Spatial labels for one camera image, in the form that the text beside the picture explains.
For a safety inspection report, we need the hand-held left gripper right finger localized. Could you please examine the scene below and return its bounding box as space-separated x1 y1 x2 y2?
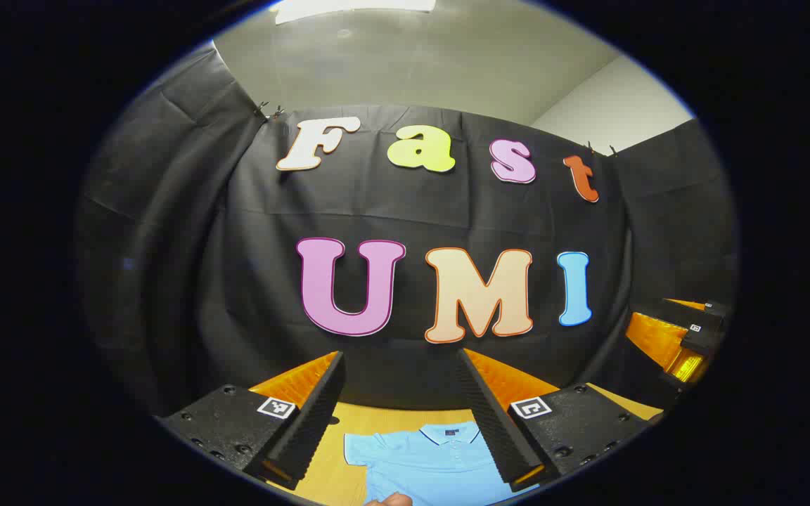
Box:
456 348 664 493

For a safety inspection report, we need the light blue polo T-shirt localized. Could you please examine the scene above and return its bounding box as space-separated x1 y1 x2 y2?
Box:
343 422 539 506

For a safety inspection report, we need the white ceiling light panel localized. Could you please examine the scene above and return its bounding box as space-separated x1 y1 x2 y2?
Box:
275 0 437 25

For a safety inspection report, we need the black backdrop cloth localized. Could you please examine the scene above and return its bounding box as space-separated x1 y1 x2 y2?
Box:
75 39 740 422

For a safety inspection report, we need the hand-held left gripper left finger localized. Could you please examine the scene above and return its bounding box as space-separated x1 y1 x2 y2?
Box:
155 350 347 491

